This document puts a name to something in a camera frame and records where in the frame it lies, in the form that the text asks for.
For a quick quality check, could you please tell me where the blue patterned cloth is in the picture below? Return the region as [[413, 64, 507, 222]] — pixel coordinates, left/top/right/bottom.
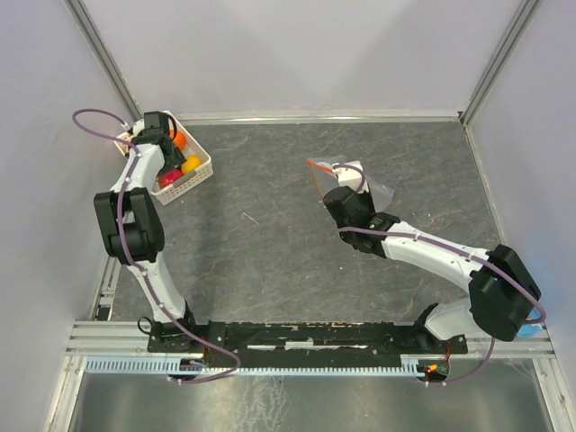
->
[[517, 308, 544, 338]]

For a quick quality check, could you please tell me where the aluminium frame rail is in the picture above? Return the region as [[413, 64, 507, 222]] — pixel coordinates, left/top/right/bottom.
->
[[66, 321, 556, 359]]

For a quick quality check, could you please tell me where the light blue cable duct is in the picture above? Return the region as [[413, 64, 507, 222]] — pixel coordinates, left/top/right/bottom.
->
[[85, 355, 424, 378]]

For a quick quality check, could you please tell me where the orange toy fruit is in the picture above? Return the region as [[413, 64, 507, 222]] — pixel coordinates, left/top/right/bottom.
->
[[170, 130, 187, 152]]

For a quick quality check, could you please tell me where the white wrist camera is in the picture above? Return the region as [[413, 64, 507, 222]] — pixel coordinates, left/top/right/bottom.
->
[[114, 119, 144, 147], [332, 161, 368, 193]]

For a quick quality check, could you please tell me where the yellow lemon toy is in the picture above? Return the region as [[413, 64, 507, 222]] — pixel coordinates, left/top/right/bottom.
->
[[180, 155, 203, 176]]

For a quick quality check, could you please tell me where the clear zip top bag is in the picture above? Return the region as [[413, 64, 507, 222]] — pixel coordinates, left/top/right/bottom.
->
[[307, 155, 394, 212]]

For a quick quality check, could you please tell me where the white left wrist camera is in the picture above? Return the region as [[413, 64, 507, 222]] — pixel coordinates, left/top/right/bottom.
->
[[114, 119, 144, 147]]

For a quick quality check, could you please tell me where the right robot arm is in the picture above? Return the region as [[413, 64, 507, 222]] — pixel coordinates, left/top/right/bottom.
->
[[323, 186, 545, 352]]

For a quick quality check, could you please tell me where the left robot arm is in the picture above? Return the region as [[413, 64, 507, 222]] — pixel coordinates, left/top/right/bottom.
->
[[94, 112, 199, 353]]

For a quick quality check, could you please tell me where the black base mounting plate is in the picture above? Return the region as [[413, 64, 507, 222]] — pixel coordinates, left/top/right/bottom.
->
[[148, 319, 469, 368]]

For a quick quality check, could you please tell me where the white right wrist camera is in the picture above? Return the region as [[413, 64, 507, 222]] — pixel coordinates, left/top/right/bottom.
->
[[332, 161, 368, 193]]

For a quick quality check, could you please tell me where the white plastic basket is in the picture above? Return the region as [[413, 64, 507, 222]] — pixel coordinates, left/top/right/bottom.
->
[[112, 111, 213, 205]]

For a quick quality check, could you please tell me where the red apple toy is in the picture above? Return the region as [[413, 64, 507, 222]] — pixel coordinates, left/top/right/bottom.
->
[[157, 168, 184, 189]]

